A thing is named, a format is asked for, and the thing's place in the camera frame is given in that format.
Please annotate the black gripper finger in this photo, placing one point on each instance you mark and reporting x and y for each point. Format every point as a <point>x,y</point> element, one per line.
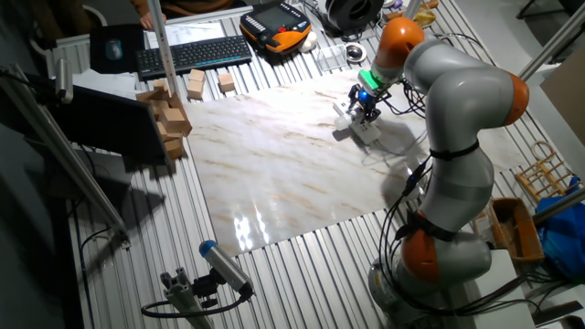
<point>371,116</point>
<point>354,113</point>

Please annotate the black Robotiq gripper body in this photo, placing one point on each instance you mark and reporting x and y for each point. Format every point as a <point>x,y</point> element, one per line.
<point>365,98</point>

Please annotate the brown sleeved forearm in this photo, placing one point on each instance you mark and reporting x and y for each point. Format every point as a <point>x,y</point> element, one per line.
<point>192,7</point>

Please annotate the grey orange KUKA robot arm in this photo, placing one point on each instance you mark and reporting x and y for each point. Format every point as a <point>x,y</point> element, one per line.
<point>461,91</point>

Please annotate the person's bare hand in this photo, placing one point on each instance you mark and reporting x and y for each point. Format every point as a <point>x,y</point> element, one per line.
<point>146,20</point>

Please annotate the white power strip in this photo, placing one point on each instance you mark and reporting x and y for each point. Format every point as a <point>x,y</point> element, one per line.
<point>368,132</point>

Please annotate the round metal dish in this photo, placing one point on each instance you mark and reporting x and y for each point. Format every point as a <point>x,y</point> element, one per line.
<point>355,52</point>

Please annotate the clear plastic box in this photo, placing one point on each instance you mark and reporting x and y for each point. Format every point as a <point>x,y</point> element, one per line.
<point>331,58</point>

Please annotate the white rounded object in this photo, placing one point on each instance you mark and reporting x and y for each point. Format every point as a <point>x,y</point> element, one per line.
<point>309,43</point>

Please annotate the black filament spool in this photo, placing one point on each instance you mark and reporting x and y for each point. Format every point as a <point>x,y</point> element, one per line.
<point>347,16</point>

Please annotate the marble pattern mat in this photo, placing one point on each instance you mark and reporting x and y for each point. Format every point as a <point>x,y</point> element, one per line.
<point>274,183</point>

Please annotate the orange black teach pendant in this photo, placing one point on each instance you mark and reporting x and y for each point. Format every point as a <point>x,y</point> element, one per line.
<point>274,25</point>

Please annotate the light wooden block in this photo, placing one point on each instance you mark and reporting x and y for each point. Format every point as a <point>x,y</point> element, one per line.
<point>226,83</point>
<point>174,121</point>
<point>161,86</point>
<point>197,75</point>
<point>195,90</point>
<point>158,109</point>
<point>174,149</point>
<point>148,96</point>

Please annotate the black computer keyboard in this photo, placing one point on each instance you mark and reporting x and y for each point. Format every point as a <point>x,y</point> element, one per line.
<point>194,56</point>

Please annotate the white paper sheet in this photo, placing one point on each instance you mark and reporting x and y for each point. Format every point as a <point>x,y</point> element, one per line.
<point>192,33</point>

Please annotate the wooden rack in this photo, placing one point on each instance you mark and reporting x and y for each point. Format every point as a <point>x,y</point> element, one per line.
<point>544,176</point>

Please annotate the brown tray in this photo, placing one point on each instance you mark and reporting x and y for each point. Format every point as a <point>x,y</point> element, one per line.
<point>518,233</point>

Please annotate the brown cardboard sheet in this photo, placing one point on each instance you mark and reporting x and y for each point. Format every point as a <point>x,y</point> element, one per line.
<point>566,91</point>

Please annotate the aluminium cross beam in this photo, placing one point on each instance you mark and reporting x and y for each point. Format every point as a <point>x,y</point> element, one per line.
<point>560,205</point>

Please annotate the blue bag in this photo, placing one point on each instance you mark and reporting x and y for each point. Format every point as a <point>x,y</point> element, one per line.
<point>564,242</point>

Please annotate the black flat monitor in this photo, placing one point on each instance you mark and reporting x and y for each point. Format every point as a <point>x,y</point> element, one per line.
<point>109,123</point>

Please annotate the grey computer mouse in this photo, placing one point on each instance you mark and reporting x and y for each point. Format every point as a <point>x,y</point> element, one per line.
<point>113,49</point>

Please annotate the white paper stack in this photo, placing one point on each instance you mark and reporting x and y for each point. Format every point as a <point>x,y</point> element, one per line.
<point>105,82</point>

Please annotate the short aluminium profile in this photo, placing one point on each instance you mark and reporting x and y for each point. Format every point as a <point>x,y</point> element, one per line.
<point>183,297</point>

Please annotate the black mouse pad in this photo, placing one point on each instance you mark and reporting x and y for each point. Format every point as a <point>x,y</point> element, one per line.
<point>98,59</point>

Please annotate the black flat device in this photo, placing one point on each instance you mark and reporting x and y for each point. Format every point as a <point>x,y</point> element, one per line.
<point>557,313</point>

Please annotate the green wrist flange mount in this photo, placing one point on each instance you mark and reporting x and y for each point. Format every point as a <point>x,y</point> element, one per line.
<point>370,80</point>

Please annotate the thick aluminium post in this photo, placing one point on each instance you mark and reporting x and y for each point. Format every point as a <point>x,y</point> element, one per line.
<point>553,45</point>

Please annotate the silver camera with blue end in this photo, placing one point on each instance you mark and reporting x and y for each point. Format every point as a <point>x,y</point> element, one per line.
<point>226,267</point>

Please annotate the thin aluminium post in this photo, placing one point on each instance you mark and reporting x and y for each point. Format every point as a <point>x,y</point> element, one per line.
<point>162,45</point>

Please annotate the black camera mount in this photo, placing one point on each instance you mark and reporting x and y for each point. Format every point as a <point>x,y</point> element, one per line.
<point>205,288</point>

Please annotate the white tubular chair frame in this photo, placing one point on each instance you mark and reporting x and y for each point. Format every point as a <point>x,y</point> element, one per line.
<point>101,13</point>

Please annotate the grey camera on frame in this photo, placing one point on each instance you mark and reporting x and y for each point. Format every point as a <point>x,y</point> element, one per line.
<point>64,80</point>

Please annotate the long aluminium frame beam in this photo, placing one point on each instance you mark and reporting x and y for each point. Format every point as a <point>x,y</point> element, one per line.
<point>64,151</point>

